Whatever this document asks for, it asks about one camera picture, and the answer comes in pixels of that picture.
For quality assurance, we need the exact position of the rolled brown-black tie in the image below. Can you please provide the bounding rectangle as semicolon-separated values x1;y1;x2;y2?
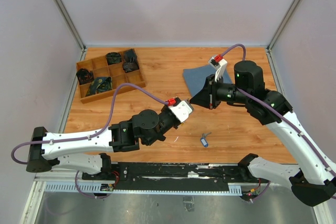
122;62;139;73

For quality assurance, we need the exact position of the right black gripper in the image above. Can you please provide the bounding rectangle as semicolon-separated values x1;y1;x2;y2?
190;73;250;110

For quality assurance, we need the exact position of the folded blue towel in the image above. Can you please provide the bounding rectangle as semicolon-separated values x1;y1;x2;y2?
182;65;216;97

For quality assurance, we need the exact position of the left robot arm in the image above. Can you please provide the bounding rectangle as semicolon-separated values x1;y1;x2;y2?
26;105;193;180

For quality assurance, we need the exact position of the key with light blue tag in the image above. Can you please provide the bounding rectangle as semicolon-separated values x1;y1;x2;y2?
200;132;211;147

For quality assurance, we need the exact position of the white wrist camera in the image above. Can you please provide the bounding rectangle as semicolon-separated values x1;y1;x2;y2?
167;97;194;123
208;55;227;82

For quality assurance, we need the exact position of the blue green patterned tie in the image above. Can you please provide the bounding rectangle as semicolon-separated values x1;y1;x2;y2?
85;77;112;97

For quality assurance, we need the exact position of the rolled tie with red pattern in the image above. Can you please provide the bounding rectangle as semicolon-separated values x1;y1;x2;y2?
76;68;94;85

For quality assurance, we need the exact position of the rolled black tie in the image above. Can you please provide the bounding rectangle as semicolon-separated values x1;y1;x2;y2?
124;49;138;63

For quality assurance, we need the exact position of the rolled dark tie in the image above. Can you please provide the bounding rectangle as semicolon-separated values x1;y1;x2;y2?
106;52;122;65

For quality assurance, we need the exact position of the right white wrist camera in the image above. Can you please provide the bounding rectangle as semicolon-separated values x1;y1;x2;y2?
208;55;227;82

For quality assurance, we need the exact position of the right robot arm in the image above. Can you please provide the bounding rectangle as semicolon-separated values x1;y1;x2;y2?
190;59;335;207

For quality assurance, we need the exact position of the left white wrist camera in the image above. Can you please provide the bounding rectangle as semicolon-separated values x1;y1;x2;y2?
167;97;194;123

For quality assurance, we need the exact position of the wooden compartment tray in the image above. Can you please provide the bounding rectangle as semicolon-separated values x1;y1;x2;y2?
76;49;146;104

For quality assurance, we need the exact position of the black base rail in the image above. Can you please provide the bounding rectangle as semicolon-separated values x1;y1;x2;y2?
81;162;260;192

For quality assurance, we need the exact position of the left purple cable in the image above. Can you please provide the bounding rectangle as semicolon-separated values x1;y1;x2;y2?
10;82;171;200

